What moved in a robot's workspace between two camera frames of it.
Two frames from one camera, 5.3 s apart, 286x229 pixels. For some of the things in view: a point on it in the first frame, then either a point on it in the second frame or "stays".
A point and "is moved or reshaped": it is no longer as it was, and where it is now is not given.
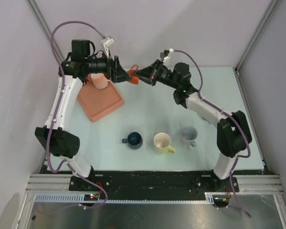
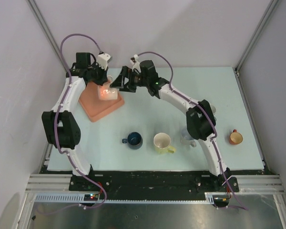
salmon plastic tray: (97, 103) stays
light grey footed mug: (188, 136) stays
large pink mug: (99, 80) is moved or reshaped
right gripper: (150, 74) to (126, 72)
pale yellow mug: (162, 141) stays
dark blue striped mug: (134, 140) stays
